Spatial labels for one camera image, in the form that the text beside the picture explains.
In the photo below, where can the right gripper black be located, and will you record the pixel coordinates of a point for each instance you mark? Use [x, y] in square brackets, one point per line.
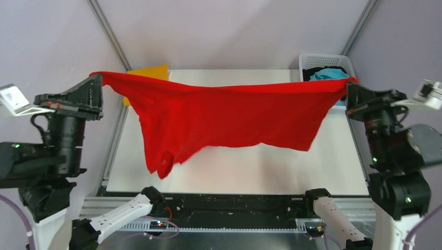
[360, 100]

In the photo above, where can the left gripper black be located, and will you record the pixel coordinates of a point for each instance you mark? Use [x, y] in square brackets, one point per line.
[85, 100]

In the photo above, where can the red t-shirt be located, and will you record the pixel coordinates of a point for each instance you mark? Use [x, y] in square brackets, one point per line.
[178, 120]

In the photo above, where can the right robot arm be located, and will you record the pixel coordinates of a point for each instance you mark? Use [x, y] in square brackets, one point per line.
[400, 193]

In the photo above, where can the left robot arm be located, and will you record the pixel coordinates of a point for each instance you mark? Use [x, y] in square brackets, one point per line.
[42, 173]

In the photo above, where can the light blue t-shirt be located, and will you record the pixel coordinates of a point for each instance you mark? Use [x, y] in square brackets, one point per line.
[329, 74]

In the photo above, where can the black t-shirt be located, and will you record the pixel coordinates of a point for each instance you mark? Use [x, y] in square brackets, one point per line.
[306, 73]

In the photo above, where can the white plastic basket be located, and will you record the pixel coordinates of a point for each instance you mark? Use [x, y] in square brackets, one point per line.
[324, 62]

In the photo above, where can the folded orange t-shirt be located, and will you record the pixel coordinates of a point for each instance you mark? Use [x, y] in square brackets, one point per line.
[158, 72]

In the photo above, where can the right controller board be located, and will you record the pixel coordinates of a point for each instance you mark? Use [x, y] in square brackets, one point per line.
[315, 231]

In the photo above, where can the controller board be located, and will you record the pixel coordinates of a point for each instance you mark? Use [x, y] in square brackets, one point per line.
[158, 225]
[315, 231]

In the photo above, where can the left controller board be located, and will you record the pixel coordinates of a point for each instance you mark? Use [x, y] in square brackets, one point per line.
[158, 225]

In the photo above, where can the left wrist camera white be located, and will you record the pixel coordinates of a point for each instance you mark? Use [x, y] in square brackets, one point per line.
[14, 103]

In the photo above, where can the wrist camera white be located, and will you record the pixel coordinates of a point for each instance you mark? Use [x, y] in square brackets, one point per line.
[427, 97]
[14, 103]

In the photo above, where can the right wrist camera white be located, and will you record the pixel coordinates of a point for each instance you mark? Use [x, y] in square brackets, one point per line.
[427, 97]

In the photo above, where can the aluminium frame rail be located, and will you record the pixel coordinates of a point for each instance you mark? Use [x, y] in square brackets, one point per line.
[359, 210]

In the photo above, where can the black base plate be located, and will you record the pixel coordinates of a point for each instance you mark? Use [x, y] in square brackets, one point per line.
[234, 211]

